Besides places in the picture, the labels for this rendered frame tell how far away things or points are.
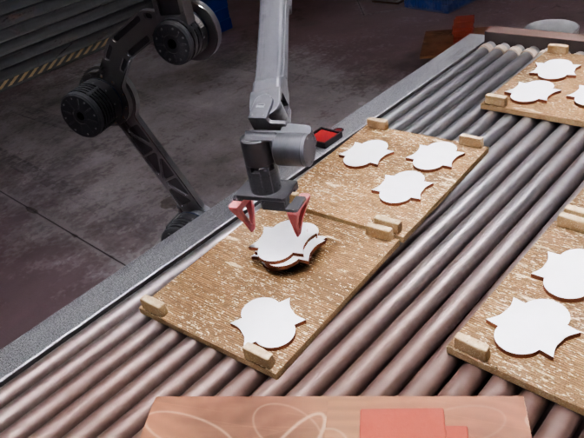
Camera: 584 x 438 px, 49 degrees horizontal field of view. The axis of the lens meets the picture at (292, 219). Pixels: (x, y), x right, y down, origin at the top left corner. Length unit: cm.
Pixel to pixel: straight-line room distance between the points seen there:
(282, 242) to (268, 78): 32
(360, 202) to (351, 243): 16
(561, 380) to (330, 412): 37
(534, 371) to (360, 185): 64
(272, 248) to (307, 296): 13
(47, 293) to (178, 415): 228
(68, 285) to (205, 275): 188
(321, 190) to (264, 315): 44
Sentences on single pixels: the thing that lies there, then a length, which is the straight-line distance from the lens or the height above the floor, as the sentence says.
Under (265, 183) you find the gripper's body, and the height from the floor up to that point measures 116.
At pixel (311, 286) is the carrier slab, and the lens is 122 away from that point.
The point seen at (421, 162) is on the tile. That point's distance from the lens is 155.
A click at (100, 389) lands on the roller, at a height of 92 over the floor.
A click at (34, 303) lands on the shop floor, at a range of 313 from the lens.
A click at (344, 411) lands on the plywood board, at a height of 104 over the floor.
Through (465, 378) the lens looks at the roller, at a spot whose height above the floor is 92.
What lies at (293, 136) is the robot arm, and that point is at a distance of 108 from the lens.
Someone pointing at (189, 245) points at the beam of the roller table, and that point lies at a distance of 146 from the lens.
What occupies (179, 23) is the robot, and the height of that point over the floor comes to 119.
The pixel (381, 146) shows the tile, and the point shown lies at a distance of 164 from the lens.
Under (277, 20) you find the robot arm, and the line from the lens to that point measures 131.
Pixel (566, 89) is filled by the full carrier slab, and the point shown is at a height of 94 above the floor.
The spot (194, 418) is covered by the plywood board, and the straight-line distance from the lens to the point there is 92.
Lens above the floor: 172
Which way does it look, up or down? 33 degrees down
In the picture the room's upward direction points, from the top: 11 degrees counter-clockwise
